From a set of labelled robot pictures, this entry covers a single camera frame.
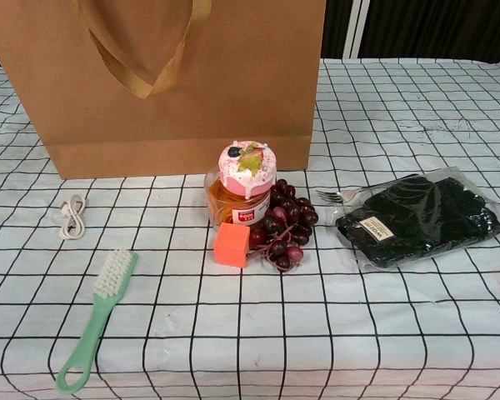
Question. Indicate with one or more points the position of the clear jar of rubber bands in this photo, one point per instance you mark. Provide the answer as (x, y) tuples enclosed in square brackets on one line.
[(227, 206)]

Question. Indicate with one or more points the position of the pink cupcake toy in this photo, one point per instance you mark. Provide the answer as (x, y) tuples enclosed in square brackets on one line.
[(245, 166)]

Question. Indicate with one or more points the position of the dark red grape bunch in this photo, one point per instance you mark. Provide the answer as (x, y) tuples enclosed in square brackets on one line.
[(289, 221)]

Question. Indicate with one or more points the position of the brown paper bag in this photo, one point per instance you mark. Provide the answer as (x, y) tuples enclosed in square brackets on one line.
[(233, 83)]

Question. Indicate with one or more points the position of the black item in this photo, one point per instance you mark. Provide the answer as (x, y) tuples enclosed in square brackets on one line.
[(416, 216)]

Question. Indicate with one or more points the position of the orange cube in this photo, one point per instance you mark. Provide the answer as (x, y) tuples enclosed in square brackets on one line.
[(231, 246)]

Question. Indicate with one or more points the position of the metal fork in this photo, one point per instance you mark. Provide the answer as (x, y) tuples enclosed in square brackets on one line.
[(346, 196)]

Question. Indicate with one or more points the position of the checked white tablecloth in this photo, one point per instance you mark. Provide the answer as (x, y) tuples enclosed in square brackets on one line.
[(400, 125)]

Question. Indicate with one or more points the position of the green scrub brush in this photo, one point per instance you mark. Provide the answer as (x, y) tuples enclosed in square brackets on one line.
[(96, 316)]

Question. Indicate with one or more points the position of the white partition frame post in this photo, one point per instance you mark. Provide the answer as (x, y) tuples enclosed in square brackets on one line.
[(355, 29)]

